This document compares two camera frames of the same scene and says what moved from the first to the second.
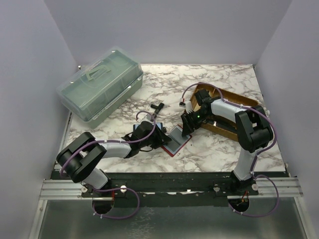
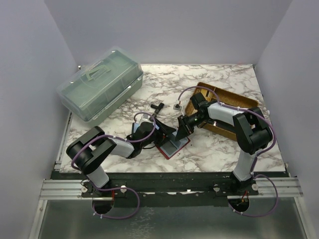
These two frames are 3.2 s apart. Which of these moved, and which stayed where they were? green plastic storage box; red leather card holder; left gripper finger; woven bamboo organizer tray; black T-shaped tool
Moved: red leather card holder; left gripper finger
Stayed: black T-shaped tool; green plastic storage box; woven bamboo organizer tray
